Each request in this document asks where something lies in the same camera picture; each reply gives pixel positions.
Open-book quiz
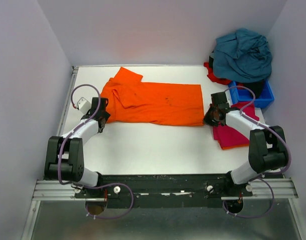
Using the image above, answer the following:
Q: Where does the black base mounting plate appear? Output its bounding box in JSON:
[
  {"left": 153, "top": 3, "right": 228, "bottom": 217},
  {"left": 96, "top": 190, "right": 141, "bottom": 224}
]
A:
[{"left": 72, "top": 172, "right": 285, "bottom": 210}]

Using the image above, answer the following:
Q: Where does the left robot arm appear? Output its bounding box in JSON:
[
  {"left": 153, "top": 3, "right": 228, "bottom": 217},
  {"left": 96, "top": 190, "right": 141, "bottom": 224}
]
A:
[{"left": 44, "top": 97, "right": 110, "bottom": 188}]

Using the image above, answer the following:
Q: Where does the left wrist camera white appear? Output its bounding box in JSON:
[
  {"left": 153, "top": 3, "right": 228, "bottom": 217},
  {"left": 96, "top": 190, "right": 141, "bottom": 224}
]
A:
[{"left": 77, "top": 97, "right": 91, "bottom": 114}]

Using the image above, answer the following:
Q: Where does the red crumpled t shirt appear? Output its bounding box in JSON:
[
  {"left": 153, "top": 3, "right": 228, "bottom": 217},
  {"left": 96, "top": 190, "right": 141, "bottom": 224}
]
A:
[{"left": 204, "top": 62, "right": 232, "bottom": 86}]

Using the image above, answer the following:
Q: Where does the folded magenta t shirt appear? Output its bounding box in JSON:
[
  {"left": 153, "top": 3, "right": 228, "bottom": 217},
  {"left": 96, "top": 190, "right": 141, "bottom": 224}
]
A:
[{"left": 213, "top": 102, "right": 259, "bottom": 146}]

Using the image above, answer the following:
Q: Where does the teal crumpled t shirt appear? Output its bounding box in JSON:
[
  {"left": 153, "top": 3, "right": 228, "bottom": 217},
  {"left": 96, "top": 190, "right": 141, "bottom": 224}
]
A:
[{"left": 213, "top": 28, "right": 272, "bottom": 83}]

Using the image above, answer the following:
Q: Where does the blue plastic bin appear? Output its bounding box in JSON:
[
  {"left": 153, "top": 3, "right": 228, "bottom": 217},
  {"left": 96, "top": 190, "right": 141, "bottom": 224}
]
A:
[{"left": 228, "top": 80, "right": 274, "bottom": 109}]

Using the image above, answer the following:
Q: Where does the aluminium extrusion rail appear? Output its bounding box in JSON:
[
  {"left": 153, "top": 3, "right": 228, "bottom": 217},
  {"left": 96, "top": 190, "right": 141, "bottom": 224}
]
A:
[{"left": 32, "top": 178, "right": 298, "bottom": 202}]

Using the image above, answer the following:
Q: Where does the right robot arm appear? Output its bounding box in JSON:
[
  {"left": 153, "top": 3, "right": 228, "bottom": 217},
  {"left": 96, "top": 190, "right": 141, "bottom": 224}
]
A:
[{"left": 203, "top": 91, "right": 291, "bottom": 185}]

